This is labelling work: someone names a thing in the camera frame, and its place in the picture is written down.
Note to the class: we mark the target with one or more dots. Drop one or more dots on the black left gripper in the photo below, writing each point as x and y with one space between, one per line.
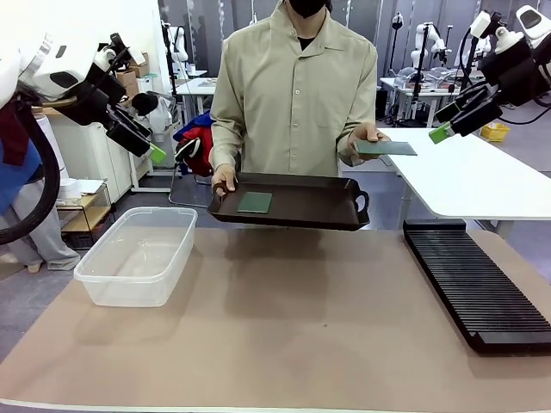
92 103

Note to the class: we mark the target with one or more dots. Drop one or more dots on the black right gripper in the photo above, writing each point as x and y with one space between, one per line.
525 79

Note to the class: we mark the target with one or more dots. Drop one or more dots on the green perforated PCB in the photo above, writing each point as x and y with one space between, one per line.
255 202
391 148

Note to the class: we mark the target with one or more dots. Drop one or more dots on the dark brown serving tray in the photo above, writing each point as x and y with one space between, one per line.
310 202

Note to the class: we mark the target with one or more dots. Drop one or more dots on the person's left forearm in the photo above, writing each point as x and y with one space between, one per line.
357 116

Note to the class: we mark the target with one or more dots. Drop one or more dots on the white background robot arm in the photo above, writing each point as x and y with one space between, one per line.
178 43
426 41

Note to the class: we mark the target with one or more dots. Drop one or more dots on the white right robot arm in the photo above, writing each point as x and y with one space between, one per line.
534 26

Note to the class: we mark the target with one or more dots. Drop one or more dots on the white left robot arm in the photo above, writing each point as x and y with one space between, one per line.
64 60

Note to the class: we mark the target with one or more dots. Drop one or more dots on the person's right forearm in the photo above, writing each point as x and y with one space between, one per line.
227 142

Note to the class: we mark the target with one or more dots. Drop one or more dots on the person's left hand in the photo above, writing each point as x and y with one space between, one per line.
368 132

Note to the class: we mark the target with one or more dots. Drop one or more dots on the person's right hand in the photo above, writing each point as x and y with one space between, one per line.
226 176

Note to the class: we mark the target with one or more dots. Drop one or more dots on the yellow plastic crate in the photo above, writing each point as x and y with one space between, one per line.
495 132

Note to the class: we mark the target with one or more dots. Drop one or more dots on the white cabinet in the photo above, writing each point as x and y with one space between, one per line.
99 159

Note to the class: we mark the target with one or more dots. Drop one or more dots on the cardboard box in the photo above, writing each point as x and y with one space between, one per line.
129 79

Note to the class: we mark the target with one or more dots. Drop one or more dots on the white background table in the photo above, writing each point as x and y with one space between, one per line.
196 86
413 92

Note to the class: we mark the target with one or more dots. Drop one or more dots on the red and blue clothes pile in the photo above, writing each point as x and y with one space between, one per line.
196 142

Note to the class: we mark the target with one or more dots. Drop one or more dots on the white paper roll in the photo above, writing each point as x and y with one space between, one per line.
53 146

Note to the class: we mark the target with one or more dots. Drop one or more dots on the black computer case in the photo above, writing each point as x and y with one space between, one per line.
381 103

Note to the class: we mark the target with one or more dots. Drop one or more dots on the small wooden shelf stand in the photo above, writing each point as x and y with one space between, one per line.
86 211

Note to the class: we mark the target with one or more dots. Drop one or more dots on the black light stand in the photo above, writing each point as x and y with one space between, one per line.
397 26

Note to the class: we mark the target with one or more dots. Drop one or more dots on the dark red cloth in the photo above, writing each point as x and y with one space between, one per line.
15 133

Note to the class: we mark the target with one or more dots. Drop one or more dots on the blue garment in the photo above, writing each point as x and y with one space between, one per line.
21 180

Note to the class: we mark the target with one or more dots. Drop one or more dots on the clear plastic storage box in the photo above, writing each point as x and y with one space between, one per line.
129 258

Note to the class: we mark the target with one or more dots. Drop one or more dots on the grey trousers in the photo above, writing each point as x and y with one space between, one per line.
39 236

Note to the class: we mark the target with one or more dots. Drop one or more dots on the black slotted PCB rack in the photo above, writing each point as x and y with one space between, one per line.
473 279

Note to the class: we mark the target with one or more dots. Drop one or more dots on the person in beige shirt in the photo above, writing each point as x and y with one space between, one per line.
292 94

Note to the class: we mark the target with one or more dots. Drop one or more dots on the black face mask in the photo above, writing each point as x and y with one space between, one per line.
306 8

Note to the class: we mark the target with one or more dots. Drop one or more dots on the metal chair frame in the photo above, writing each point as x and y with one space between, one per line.
178 189

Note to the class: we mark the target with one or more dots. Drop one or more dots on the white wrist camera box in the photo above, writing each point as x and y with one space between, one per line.
134 52
480 23

